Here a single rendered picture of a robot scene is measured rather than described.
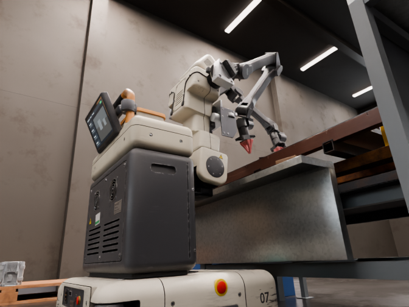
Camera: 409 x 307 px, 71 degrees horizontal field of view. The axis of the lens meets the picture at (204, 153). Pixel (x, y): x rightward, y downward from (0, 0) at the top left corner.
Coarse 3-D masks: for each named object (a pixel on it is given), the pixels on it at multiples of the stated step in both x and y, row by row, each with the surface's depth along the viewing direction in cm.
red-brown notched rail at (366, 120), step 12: (360, 120) 111; (372, 120) 107; (324, 132) 124; (336, 132) 119; (348, 132) 115; (360, 132) 112; (300, 144) 134; (312, 144) 129; (324, 144) 123; (276, 156) 146; (288, 156) 139; (240, 168) 170; (252, 168) 161; (264, 168) 153; (228, 180) 178
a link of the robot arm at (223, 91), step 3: (222, 87) 198; (231, 87) 201; (234, 87) 203; (222, 90) 197; (225, 90) 198; (228, 90) 208; (231, 90) 203; (222, 93) 197; (225, 93) 206; (228, 93) 206; (231, 93) 203; (234, 93) 201; (219, 96) 197; (228, 96) 206; (231, 96) 204; (234, 96) 204; (231, 99) 207
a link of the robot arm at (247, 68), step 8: (264, 56) 164; (272, 56) 168; (240, 64) 145; (248, 64) 150; (256, 64) 157; (264, 64) 163; (272, 64) 175; (280, 64) 175; (240, 72) 144; (248, 72) 148
